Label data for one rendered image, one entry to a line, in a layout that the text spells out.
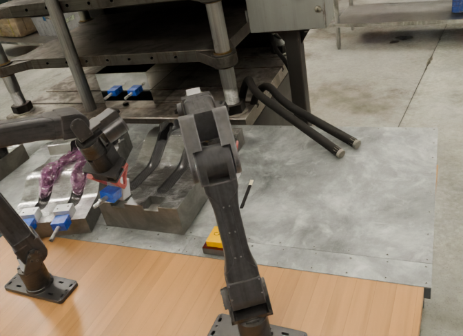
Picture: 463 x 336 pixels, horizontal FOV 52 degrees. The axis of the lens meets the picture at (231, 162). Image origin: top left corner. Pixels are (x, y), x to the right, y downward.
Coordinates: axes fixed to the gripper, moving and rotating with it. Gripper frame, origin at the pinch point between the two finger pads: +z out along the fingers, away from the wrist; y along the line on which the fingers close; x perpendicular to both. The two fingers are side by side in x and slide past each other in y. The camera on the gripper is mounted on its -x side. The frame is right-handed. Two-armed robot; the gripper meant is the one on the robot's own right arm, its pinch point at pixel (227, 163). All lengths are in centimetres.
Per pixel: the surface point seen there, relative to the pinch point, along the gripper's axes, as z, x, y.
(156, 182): 4.3, 4.6, 22.9
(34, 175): 2, 6, 68
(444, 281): 112, -10, -57
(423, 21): 217, -273, -39
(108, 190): -6.9, 13.5, 29.1
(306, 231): 10.2, 13.4, -22.0
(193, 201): 6.6, 8.9, 10.3
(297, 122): 24.4, -30.5, -9.5
